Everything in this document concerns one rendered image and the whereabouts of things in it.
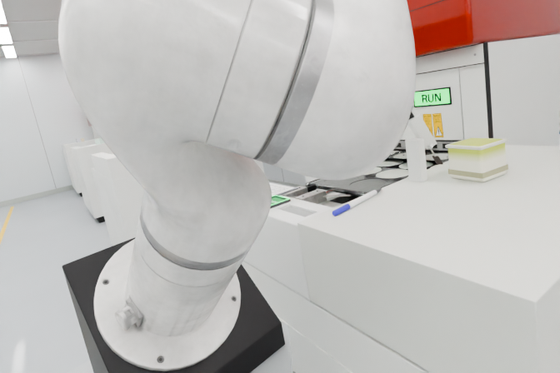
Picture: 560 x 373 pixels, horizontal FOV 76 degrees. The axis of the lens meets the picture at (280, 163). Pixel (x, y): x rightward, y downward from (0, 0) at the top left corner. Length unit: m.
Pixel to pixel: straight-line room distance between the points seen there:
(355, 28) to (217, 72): 0.09
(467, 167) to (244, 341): 0.49
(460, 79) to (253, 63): 0.91
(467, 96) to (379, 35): 0.86
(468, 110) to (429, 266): 0.69
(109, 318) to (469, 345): 0.41
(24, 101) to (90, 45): 8.40
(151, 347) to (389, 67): 0.41
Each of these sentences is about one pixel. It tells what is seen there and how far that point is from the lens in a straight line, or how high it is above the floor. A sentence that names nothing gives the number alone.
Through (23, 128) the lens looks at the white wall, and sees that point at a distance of 8.59.
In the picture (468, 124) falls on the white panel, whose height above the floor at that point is 1.02.
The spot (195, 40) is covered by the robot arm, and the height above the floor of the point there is 1.21.
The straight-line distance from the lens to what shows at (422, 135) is 0.76.
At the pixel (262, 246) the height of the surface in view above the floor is 0.88.
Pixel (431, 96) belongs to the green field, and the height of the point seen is 1.10.
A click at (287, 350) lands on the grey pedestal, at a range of 0.58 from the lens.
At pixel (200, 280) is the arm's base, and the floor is 1.02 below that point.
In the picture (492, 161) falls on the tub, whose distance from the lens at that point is 0.75.
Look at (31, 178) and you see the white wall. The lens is 8.63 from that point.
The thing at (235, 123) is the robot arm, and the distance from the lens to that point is 0.22.
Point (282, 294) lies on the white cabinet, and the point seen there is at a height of 0.79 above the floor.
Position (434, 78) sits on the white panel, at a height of 1.15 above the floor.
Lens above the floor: 1.18
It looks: 10 degrees down
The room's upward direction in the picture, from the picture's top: 10 degrees counter-clockwise
